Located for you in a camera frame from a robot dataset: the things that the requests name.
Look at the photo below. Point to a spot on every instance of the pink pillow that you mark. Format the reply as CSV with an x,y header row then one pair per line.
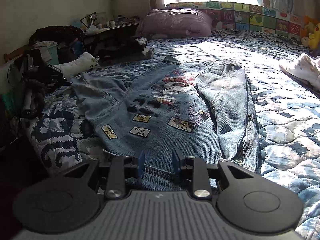
x,y
160,23

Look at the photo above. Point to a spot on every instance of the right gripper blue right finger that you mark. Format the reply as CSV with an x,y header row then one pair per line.
x,y
194,169

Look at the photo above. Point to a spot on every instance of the yellow plush toy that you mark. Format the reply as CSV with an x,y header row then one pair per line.
x,y
310,33

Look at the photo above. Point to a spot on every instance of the white baby garment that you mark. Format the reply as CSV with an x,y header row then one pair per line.
x,y
303,68

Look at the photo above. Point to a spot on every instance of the black folded clothes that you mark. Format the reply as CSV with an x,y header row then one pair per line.
x,y
132,49

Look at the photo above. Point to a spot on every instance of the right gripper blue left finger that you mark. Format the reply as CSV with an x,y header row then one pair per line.
x,y
119,168

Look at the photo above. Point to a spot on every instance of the blue white patterned quilt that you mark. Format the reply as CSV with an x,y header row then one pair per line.
x,y
287,113

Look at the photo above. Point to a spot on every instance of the blue denim jacket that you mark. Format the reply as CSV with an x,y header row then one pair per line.
x,y
203,109

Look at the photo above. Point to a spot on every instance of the colourful alphabet foam mat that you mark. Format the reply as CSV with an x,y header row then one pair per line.
x,y
241,16

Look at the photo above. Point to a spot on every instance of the white rolled quilted cloth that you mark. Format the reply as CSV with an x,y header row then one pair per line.
x,y
84,63

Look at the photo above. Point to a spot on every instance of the cluttered bedside shelf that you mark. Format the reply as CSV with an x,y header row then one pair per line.
x,y
97,24

